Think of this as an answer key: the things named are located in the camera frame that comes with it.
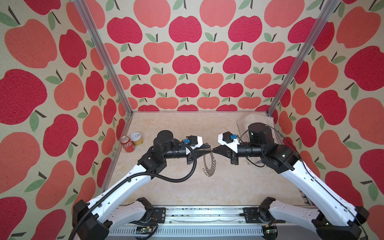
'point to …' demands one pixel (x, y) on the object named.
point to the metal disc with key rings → (209, 172)
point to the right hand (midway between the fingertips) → (217, 147)
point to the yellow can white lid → (136, 137)
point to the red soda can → (127, 144)
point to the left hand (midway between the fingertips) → (210, 150)
